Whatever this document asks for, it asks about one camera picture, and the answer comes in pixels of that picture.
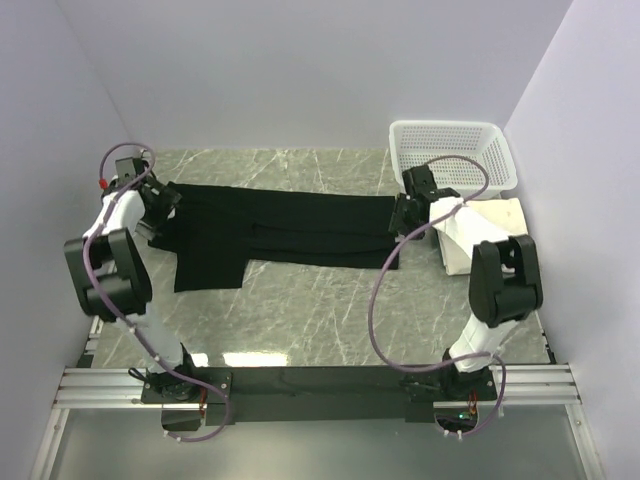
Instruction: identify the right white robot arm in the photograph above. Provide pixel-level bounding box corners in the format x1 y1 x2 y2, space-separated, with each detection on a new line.
389 165 543 399

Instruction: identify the white perforated plastic basket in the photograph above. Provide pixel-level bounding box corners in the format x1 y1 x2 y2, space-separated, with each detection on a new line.
389 120 518 199

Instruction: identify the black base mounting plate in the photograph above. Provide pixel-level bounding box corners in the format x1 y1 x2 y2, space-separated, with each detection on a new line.
139 364 501 429

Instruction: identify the folded white t shirt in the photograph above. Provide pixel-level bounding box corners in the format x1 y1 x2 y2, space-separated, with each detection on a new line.
430 197 528 276

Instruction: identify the black t shirt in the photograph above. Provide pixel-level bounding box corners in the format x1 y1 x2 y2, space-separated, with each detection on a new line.
149 184 396 292

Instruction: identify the aluminium front frame rail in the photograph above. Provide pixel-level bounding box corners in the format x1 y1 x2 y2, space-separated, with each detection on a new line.
53 365 581 417

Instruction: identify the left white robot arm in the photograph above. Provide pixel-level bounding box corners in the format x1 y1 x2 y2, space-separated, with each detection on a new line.
64 156 200 402

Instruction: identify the aluminium left side rail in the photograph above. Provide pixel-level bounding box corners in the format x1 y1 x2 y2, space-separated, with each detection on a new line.
77 148 151 366

